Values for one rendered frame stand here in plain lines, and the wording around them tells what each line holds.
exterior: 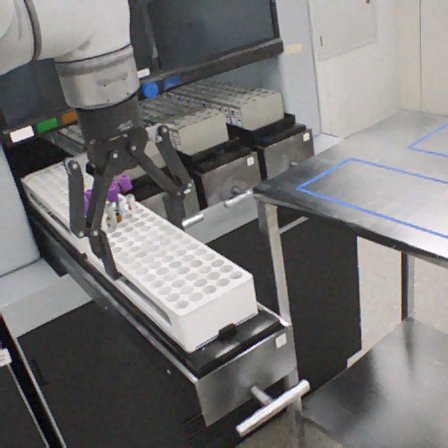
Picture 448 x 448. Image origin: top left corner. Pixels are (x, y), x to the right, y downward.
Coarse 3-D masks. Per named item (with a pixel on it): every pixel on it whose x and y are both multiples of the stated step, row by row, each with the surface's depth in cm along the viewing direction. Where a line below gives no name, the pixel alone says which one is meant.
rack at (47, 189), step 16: (32, 176) 106; (48, 176) 104; (64, 176) 102; (32, 192) 100; (48, 192) 97; (64, 192) 95; (48, 208) 100; (64, 208) 90; (64, 224) 97; (80, 240) 85
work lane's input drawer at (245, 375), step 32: (32, 224) 103; (64, 256) 89; (96, 288) 79; (128, 320) 71; (256, 320) 64; (160, 352) 64; (192, 352) 61; (224, 352) 60; (256, 352) 62; (288, 352) 65; (192, 384) 59; (224, 384) 61; (256, 384) 64; (256, 416) 59
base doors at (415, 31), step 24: (408, 0) 285; (432, 0) 274; (408, 24) 291; (432, 24) 279; (408, 48) 297; (432, 48) 285; (408, 72) 304; (432, 72) 291; (408, 96) 311; (432, 96) 297
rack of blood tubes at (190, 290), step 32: (128, 224) 79; (160, 224) 79; (128, 256) 71; (160, 256) 72; (192, 256) 69; (128, 288) 72; (160, 288) 64; (192, 288) 63; (224, 288) 62; (160, 320) 65; (192, 320) 60; (224, 320) 62
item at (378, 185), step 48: (336, 144) 105; (384, 144) 101; (432, 144) 98; (288, 192) 91; (336, 192) 88; (384, 192) 85; (432, 192) 82; (384, 240) 75; (432, 240) 71; (432, 336) 131; (288, 384) 114; (336, 384) 123; (384, 384) 121; (432, 384) 118; (336, 432) 112; (384, 432) 110; (432, 432) 108
